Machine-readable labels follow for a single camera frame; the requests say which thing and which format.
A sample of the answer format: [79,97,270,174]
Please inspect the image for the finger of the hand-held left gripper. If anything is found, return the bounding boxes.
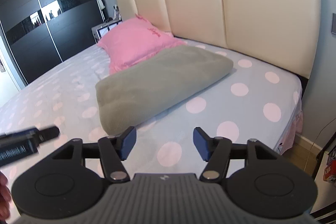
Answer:
[33,126,61,141]

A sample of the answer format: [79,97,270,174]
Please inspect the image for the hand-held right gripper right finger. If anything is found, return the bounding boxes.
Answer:
[193,127,280,184]

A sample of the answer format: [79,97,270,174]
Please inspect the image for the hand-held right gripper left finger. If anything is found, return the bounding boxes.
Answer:
[51,126,137,184]

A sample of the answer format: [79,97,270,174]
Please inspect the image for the beige fleece hoodie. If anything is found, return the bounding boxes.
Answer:
[95,45,234,136]

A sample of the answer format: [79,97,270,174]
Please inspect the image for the person's left hand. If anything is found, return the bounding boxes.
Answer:
[0,170,12,217]

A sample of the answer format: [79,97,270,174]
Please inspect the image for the polka dot bed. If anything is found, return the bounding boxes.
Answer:
[0,38,303,188]

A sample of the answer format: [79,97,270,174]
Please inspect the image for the white door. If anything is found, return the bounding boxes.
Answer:
[0,40,27,94]

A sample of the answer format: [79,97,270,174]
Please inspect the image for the pink bed skirt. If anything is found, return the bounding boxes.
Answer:
[277,109,303,155]

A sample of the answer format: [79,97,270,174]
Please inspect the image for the pink pillow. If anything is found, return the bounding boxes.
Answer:
[97,14,188,75]

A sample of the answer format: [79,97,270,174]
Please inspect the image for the white nightstand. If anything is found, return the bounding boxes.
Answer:
[91,20,122,44]

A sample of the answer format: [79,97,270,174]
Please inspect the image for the dark sliding wardrobe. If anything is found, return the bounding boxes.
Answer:
[0,0,109,85]

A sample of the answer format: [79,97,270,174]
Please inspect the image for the black shelf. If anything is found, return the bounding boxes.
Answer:
[311,132,336,224]

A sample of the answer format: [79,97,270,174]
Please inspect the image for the red and blue box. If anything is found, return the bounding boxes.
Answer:
[323,147,336,183]

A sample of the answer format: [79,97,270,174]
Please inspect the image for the cream padded headboard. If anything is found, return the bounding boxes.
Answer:
[115,0,322,79]

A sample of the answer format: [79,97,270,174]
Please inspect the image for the white cable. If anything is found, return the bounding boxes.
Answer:
[304,119,332,172]

